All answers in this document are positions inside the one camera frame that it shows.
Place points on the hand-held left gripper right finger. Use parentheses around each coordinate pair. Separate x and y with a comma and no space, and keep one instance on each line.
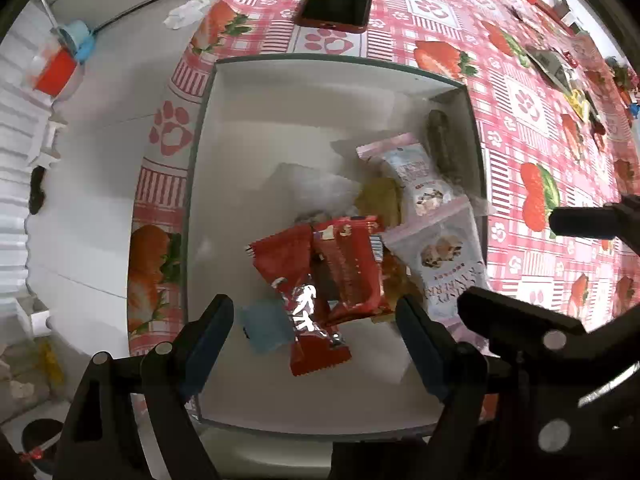
(419,347)

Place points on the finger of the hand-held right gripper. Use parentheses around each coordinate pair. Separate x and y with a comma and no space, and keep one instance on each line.
(585,222)
(530,360)

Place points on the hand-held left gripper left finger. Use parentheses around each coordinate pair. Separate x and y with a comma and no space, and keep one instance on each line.
(210,332)

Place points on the light blue snack packet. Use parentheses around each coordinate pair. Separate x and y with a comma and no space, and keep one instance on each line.
(267,327)

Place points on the orange snack packet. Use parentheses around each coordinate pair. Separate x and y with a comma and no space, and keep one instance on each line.
(395,280)

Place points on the white pink cookie packet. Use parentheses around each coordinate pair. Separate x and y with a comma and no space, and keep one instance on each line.
(442,260)
(415,180)

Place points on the long red silver snack packet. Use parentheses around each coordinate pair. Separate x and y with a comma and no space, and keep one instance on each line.
(295,285)

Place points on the red white print snack packet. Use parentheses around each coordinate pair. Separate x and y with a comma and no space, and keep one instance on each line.
(350,267)

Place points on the yellow brown cookie packet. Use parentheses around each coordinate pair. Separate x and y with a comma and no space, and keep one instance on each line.
(380,201)

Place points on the brown bar clear packet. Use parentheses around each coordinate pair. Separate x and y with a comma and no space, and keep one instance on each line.
(444,150)

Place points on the clear white snack packet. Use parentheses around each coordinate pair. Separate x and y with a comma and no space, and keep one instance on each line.
(312,190)

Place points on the white cardboard box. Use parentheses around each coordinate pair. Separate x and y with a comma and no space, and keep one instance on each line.
(300,110)

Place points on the yellow snack packet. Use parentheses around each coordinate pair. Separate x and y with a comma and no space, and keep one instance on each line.
(579,102)

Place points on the grey snack packet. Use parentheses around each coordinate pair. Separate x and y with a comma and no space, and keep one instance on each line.
(550,66)

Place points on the yellow floor object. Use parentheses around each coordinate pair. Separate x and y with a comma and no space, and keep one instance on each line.
(50,366)

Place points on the small white box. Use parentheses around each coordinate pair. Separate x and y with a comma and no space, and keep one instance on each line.
(35,320)

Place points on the black bucket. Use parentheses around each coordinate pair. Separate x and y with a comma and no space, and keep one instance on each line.
(40,442)

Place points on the small black object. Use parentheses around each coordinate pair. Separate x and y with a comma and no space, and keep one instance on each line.
(37,191)

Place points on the strawberry print pink tablecloth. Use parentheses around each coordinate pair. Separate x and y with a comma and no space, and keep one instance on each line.
(440,15)

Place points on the white ribbed panel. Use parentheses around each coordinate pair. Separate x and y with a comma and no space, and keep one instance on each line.
(12,160)

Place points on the red and blue plastic container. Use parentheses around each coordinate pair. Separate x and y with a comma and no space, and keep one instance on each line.
(60,60)

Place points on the crumpled white tissue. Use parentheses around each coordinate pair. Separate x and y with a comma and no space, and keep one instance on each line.
(187,10)

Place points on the black smartphone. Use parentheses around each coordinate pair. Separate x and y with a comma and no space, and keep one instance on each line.
(337,0)

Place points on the white plastic bracket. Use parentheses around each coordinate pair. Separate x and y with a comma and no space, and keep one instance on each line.
(47,145)

